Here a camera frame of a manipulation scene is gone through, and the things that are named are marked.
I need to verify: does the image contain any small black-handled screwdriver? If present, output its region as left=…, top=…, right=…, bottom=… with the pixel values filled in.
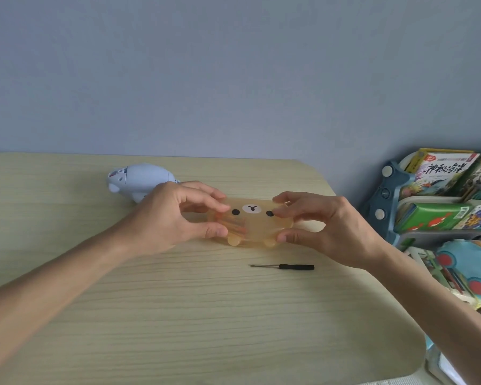
left=249, top=264, right=315, bottom=271

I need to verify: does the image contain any yellow-edged book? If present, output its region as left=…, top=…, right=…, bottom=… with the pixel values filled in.
left=404, top=148, right=474, bottom=174

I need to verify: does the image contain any light blue round toy board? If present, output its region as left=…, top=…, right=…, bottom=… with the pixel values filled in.
left=435, top=239, right=481, bottom=302

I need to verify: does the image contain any blue and white book rack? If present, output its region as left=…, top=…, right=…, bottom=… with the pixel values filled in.
left=359, top=148, right=481, bottom=253

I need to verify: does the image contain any green book with red fish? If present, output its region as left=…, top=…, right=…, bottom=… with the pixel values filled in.
left=394, top=203, right=472, bottom=234

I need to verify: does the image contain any person's right forearm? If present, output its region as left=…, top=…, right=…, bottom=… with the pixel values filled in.
left=363, top=244, right=481, bottom=383

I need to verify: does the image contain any person's left forearm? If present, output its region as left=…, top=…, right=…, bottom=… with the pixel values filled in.
left=0, top=225, right=139, bottom=382

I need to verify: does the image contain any white illustrated picture book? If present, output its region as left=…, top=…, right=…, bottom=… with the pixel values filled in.
left=400, top=150, right=481, bottom=200

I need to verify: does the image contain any person's right hand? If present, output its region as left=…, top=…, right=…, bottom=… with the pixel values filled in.
left=272, top=191, right=387, bottom=271

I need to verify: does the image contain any white and blue plastic object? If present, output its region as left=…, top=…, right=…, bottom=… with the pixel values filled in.
left=424, top=334, right=463, bottom=385

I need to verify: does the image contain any person's left hand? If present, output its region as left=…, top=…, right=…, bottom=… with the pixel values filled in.
left=119, top=181, right=231, bottom=258

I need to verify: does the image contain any translucent orange bear-face case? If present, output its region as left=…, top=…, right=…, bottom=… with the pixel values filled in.
left=206, top=197, right=294, bottom=248

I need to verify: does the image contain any light blue shark toy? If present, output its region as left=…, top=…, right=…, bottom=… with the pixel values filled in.
left=107, top=163, right=181, bottom=203

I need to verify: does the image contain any white book with blue drawing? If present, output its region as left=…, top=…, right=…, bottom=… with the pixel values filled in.
left=452, top=205, right=481, bottom=231

